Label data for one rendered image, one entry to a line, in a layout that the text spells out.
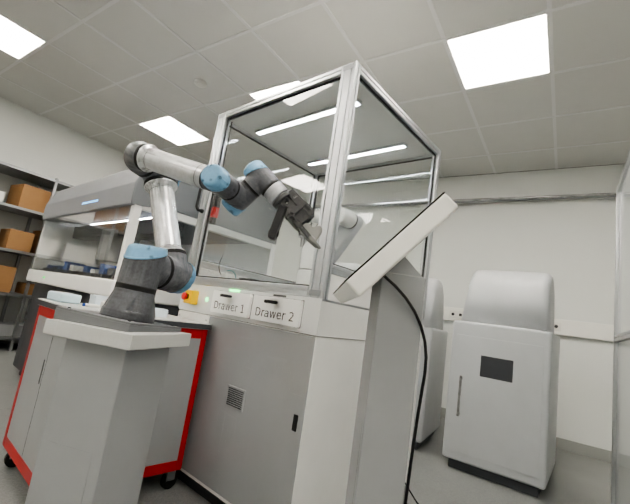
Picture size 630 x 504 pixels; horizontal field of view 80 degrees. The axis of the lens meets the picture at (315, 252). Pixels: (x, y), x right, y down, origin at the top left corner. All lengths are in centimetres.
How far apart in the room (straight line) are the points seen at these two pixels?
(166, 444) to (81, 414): 83
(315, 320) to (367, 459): 60
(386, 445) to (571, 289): 368
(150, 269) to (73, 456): 51
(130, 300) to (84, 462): 42
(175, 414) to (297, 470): 67
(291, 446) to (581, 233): 378
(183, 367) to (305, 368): 66
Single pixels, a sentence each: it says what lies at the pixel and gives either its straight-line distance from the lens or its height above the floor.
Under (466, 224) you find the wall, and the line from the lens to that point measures 481.
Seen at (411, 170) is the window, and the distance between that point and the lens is 220.
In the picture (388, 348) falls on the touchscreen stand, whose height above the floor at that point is 82.
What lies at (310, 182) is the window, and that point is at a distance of 172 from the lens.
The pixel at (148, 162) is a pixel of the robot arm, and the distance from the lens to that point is 138.
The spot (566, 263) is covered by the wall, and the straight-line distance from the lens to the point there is 460.
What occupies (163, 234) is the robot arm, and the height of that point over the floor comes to 107.
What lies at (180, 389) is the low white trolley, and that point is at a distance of 196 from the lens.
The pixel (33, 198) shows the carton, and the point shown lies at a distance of 542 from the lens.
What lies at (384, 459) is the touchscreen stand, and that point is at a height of 55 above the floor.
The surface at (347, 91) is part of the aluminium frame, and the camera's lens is 179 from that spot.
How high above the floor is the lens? 88
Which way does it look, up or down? 9 degrees up
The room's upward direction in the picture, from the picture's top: 9 degrees clockwise
